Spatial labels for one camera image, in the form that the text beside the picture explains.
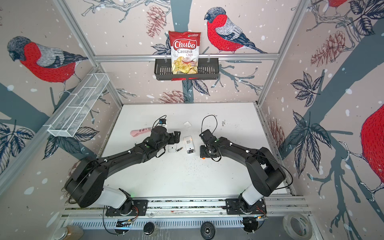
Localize white remote control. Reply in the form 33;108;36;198
184;136;196;154
168;144;177;153

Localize white battery cover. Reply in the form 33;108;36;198
184;121;192;128

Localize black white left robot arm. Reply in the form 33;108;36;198
64;126;181;208

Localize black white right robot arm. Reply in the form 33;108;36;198
200;130;286;214

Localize Chuba cassava chips bag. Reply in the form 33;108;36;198
169;32;201;74

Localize clear tape roll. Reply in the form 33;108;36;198
283;213;313;240

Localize metal lidded jar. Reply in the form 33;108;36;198
53;225;84;240

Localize pink handled knife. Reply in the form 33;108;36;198
130;128;152;137

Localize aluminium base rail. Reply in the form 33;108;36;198
59;194;312;220

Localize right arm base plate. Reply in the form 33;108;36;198
223;198;267;216

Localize black wall basket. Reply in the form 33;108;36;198
154;58;220;81

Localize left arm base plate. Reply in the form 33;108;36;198
106;200;149;217

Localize white wire mesh basket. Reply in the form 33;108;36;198
48;73;110;137

